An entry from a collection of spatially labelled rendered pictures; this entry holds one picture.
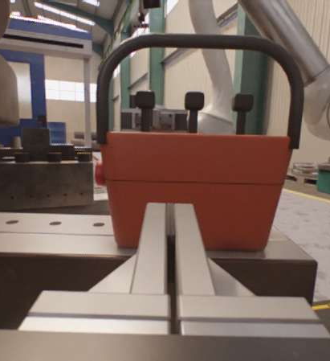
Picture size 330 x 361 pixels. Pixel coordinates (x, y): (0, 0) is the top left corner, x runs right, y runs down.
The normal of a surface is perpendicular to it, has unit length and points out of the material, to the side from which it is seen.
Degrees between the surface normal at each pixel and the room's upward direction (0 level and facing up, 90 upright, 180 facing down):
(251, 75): 90
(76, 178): 90
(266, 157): 97
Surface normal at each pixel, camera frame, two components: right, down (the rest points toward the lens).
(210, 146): 0.00, 0.28
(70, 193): 0.38, 0.16
